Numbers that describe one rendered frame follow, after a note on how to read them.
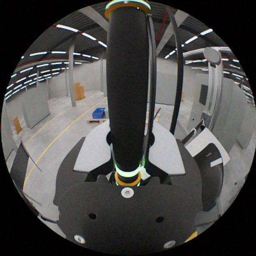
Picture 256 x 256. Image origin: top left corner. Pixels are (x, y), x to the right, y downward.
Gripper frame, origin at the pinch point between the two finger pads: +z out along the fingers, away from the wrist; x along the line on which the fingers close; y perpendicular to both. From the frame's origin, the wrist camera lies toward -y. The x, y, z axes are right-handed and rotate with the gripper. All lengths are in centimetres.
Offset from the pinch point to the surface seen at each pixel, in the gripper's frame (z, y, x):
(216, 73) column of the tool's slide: 35, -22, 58
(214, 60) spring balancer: 35, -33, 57
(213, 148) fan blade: 0.7, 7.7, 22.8
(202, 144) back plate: 16.3, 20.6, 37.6
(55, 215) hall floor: -62, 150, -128
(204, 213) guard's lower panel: -30, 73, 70
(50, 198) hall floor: -27, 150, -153
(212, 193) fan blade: -10.4, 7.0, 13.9
